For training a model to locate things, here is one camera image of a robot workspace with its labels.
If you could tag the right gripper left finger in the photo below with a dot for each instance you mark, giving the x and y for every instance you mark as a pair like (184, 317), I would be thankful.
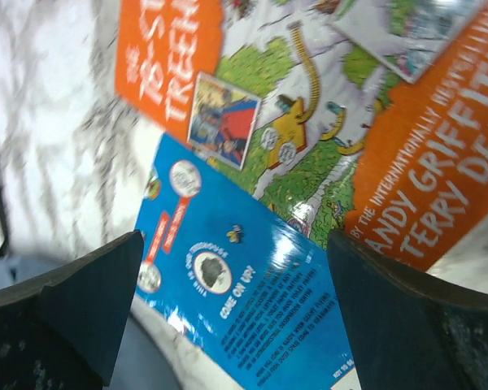
(63, 329)

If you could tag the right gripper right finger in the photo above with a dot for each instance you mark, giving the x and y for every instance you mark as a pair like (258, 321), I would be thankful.
(408, 329)

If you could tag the blue backpack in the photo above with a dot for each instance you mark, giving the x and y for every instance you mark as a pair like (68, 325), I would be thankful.
(140, 364)

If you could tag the blue paperback book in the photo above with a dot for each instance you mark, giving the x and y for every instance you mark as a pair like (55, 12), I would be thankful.
(253, 293)

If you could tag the orange Treehouse book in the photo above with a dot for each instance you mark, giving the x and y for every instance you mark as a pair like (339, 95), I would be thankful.
(366, 116)

